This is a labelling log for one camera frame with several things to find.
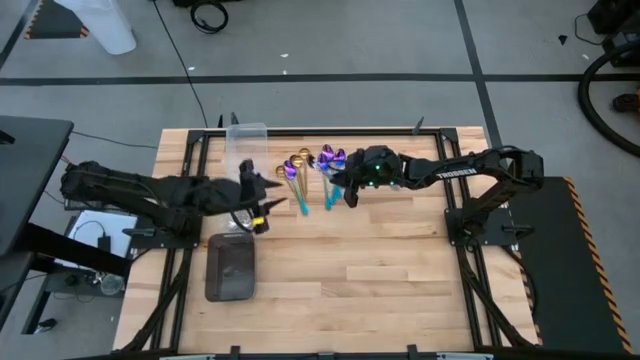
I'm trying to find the black orange tool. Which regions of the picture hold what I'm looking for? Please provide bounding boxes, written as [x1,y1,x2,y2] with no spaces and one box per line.
[612,88,640,114]

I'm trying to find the black stand legs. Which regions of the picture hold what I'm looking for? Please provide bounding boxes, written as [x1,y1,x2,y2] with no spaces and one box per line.
[0,222,132,336]

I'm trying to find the black desk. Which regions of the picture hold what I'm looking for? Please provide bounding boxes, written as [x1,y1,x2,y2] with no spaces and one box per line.
[0,115,75,257]

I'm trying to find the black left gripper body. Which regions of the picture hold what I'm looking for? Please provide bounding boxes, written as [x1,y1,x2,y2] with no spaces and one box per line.
[199,158,271,235]

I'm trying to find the black floor cable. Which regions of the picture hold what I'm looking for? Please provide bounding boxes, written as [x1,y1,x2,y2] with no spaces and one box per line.
[151,0,210,129]
[69,129,160,150]

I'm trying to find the black hazard-striped floor mat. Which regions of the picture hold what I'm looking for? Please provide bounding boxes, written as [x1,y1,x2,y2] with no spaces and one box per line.
[23,0,91,40]

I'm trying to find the dark smoked plastic container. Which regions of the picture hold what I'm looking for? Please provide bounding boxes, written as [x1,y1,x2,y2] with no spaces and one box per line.
[203,231,258,304]

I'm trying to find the clear round lid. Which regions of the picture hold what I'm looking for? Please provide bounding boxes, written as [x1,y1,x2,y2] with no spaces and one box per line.
[98,272,126,297]

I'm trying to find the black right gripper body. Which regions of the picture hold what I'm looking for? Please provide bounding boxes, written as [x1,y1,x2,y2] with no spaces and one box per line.
[344,144,405,192]

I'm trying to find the coiled black cable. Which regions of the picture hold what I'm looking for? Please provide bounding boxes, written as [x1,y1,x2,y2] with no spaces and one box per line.
[189,0,230,35]

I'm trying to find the white paper sheet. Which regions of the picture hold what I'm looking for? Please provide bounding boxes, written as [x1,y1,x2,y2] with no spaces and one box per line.
[66,209,140,270]

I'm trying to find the black metal table frame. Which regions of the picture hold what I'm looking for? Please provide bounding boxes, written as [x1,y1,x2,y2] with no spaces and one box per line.
[113,127,540,360]

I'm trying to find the black equipment case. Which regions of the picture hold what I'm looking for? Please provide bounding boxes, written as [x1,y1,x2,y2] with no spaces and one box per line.
[587,0,640,69]

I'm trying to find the large black hazard-striped platform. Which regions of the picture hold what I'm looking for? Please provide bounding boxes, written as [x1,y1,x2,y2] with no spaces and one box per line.
[499,175,636,355]

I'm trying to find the gold spoon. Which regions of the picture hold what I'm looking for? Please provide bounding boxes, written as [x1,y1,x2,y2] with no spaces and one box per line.
[274,166,300,204]
[289,154,304,201]
[298,147,310,200]

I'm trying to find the large black hose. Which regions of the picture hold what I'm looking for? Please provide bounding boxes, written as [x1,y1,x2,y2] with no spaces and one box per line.
[577,42,640,159]

